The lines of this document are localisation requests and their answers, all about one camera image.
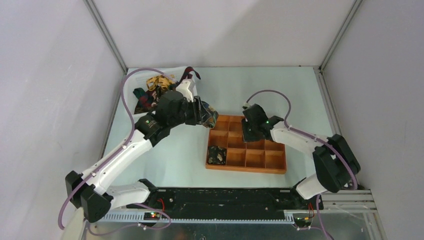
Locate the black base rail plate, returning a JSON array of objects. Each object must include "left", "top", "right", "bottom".
[{"left": 142, "top": 187, "right": 323, "bottom": 221}]

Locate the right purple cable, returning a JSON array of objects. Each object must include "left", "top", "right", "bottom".
[{"left": 245, "top": 89, "right": 359, "bottom": 240}]

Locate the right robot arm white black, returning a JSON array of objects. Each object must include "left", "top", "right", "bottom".
[{"left": 241, "top": 104, "right": 361, "bottom": 209}]

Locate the dark floral patterned tie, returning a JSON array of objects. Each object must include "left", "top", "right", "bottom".
[{"left": 200, "top": 101, "right": 219, "bottom": 129}]

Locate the rolled dark patterned tie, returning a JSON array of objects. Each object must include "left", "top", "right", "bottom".
[{"left": 206, "top": 145, "right": 227, "bottom": 166}]

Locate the red navy striped tie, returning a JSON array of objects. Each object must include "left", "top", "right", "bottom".
[{"left": 180, "top": 66, "right": 201, "bottom": 82}]

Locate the white plastic mesh basket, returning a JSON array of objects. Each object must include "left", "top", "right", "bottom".
[{"left": 124, "top": 66, "right": 199, "bottom": 115}]

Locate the orange compartment tray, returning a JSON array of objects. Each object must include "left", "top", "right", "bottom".
[{"left": 205, "top": 115, "right": 287, "bottom": 175}]

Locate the brown dark patterned tie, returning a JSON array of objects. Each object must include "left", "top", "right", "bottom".
[{"left": 134, "top": 96, "right": 158, "bottom": 114}]

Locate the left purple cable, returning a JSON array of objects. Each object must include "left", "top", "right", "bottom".
[{"left": 57, "top": 67, "right": 176, "bottom": 231}]

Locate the green navy plaid tie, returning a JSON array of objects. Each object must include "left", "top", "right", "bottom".
[{"left": 133, "top": 87, "right": 159, "bottom": 108}]

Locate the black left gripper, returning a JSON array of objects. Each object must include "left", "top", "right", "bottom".
[{"left": 168, "top": 96, "right": 212, "bottom": 129}]

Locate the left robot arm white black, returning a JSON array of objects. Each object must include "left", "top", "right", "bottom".
[{"left": 65, "top": 90, "right": 219, "bottom": 223}]

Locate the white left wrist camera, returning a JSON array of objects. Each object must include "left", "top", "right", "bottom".
[{"left": 176, "top": 78, "right": 198, "bottom": 102}]

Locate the purple cable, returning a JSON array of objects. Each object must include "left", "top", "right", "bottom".
[
  {"left": 245, "top": 89, "right": 359, "bottom": 240},
  {"left": 57, "top": 67, "right": 176, "bottom": 231}
]

